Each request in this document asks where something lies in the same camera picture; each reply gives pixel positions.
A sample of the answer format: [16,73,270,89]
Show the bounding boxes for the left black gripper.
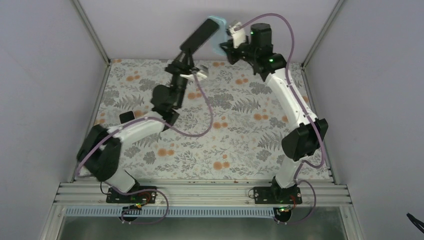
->
[164,46,195,108]

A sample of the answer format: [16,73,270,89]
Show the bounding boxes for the light blue phone case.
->
[208,15,228,57]

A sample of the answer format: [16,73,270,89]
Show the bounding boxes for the phone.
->
[179,18,220,54]
[119,111,136,124]

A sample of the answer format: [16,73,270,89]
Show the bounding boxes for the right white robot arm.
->
[219,22,328,204]

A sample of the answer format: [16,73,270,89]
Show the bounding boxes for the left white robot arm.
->
[76,49,196,203]

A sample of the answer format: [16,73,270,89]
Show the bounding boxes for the floral patterned table mat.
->
[79,58,332,181]

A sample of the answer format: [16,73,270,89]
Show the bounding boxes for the black object at edge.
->
[406,212,424,233]

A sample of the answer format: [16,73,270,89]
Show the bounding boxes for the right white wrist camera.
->
[227,20,247,49]

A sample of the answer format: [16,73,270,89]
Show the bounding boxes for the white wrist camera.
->
[179,65,209,81]
[227,20,247,49]

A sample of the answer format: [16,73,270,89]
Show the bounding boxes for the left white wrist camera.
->
[179,65,209,81]

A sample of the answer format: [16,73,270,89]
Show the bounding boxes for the right aluminium corner post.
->
[301,0,345,69]

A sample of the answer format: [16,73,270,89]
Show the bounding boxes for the aluminium corner post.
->
[301,0,345,69]
[72,0,111,65]

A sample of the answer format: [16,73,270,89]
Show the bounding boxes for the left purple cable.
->
[75,74,215,225]

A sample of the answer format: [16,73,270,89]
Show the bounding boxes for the purple cable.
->
[75,74,215,225]
[236,13,327,225]

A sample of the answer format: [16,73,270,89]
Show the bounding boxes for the left aluminium corner post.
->
[72,0,111,65]

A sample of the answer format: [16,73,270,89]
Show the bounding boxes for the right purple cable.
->
[236,13,327,225]

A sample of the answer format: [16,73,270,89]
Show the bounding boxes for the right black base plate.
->
[253,185,303,205]

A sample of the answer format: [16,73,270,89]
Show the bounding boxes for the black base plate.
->
[105,186,157,205]
[253,185,303,205]

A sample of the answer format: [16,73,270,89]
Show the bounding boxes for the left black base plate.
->
[105,186,157,205]

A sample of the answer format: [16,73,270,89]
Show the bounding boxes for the aluminium rail frame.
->
[51,179,352,218]

